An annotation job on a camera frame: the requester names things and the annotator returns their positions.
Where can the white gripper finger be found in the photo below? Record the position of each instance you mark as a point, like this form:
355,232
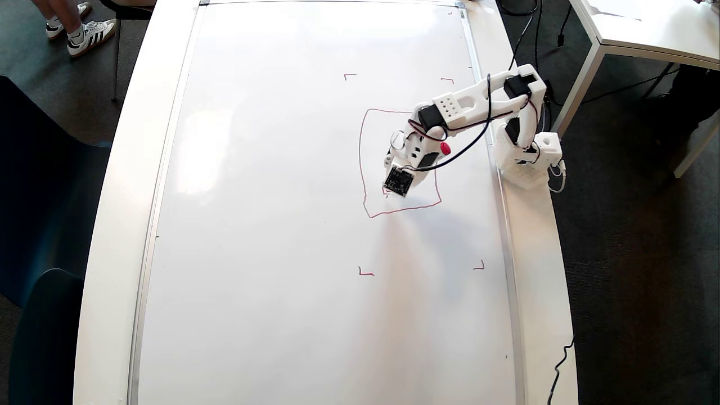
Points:
423,180
390,161

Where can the bare person leg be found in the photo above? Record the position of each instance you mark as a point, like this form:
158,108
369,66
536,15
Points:
66,14
44,7

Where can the black chair with metal leg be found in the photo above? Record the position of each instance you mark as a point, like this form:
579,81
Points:
129,11

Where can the white sneaker with black stripes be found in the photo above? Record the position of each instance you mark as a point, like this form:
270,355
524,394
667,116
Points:
90,39
53,31

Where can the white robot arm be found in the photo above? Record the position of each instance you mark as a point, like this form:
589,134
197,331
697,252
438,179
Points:
467,104

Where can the white whiteboard with metal frame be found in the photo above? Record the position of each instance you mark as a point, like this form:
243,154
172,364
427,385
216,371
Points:
281,225

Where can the dark blue chair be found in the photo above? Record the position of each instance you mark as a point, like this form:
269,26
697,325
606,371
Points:
45,197

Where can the black wrist camera board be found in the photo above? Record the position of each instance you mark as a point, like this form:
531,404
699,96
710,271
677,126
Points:
399,180

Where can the white side table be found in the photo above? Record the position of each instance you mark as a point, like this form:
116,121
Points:
664,28

